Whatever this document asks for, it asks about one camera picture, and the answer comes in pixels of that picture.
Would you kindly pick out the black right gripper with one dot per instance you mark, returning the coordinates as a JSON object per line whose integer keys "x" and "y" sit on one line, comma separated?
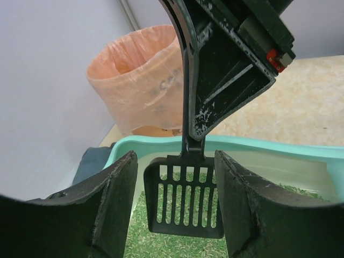
{"x": 236, "y": 49}

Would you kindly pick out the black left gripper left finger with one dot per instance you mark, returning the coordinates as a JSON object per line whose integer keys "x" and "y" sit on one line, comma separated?
{"x": 89, "y": 219}

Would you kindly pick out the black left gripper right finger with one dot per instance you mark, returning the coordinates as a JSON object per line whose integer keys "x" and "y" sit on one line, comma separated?
{"x": 262, "y": 219}

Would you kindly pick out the teal plastic litter box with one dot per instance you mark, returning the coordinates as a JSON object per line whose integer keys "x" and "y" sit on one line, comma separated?
{"x": 311, "y": 171}

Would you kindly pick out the black slotted litter scoop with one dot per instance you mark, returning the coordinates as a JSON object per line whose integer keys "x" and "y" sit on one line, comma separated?
{"x": 170, "y": 182}

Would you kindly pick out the folded dark grey cloth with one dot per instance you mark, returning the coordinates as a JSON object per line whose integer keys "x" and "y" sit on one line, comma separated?
{"x": 92, "y": 162}

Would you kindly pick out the orange bagged trash bin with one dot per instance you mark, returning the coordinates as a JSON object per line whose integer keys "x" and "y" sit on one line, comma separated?
{"x": 139, "y": 77}

